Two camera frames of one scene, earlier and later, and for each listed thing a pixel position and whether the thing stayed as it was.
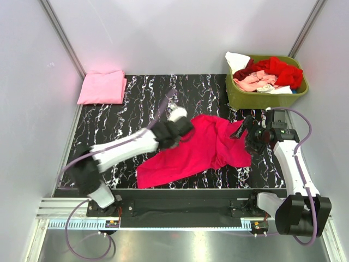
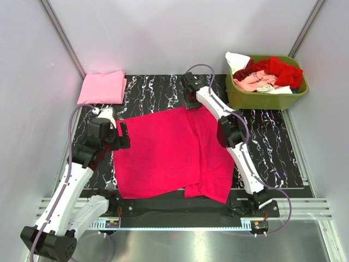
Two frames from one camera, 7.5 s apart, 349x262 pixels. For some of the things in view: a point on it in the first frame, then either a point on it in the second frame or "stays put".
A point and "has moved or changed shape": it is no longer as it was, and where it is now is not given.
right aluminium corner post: (307, 28) stays put
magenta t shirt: (209, 146) has moved or changed shape
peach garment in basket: (251, 82) stays put
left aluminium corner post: (70, 46) stays put
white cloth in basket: (236, 61) stays put
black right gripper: (249, 123) -> (190, 105)
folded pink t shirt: (100, 88) stays put
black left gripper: (166, 123) -> (124, 141)
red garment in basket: (287, 75) stays put
